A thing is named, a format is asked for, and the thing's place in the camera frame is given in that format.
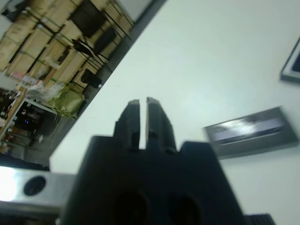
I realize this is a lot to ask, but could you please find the white plastic bag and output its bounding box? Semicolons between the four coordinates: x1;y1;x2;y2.
22;78;65;102

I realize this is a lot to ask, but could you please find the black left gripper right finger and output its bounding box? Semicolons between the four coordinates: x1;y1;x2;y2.
145;96;176;153

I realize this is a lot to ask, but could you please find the black box with white liner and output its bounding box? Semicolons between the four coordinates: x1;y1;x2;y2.
279;35;300;84

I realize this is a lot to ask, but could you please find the yellow-green bag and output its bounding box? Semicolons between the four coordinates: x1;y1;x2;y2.
45;83;85;120

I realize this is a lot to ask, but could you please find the black box lid with picture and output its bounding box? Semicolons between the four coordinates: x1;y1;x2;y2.
202;105;298;158

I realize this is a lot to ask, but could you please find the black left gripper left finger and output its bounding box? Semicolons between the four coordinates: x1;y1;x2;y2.
114;99;143;151

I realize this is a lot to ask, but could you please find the computer with blue light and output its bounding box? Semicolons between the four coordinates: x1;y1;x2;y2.
14;105;45;132

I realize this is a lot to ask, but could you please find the white frame desk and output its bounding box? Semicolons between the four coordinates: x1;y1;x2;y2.
0;96;59;143

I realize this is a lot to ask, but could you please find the black office chair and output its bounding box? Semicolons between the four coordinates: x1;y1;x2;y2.
69;0;134;71

